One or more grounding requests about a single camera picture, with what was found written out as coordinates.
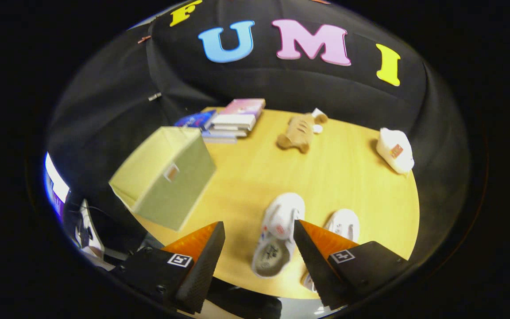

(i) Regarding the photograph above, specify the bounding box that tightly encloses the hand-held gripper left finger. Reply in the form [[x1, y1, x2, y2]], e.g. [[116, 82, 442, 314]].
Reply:
[[114, 221, 226, 314]]

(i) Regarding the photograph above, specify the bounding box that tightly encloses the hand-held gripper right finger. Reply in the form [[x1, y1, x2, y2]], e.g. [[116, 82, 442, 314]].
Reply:
[[293, 220, 409, 311]]

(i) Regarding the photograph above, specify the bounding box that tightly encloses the white shoe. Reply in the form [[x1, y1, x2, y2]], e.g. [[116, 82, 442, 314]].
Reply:
[[251, 192, 306, 279], [301, 209, 361, 293]]

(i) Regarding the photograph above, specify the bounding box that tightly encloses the pale green storage box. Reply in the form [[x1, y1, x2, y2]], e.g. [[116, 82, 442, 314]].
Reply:
[[108, 126, 217, 232]]

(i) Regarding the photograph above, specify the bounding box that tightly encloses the white device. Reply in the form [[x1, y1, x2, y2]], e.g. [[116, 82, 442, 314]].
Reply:
[[75, 199, 106, 260]]

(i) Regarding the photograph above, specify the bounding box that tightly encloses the thin grey book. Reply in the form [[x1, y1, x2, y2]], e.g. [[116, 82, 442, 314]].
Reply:
[[201, 129, 247, 144]]

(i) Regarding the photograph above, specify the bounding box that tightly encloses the brown plush toy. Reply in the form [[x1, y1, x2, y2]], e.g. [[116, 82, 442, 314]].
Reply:
[[276, 108, 329, 154]]

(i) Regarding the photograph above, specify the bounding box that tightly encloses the white plush toy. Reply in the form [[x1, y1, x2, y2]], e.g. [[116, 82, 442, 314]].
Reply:
[[375, 127, 415, 175]]

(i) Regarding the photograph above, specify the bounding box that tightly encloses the blue cover book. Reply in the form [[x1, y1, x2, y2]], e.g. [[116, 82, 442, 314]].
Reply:
[[174, 110, 218, 132]]

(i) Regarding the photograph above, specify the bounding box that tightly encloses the white edged book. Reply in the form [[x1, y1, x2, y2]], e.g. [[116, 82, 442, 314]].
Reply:
[[211, 113, 256, 132]]

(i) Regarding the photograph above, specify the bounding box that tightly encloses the pink cover book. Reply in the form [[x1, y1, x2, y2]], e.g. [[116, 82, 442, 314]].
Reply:
[[221, 98, 266, 120]]

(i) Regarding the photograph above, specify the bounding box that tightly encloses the computer monitor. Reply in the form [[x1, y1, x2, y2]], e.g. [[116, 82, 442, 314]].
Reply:
[[44, 152, 70, 220]]

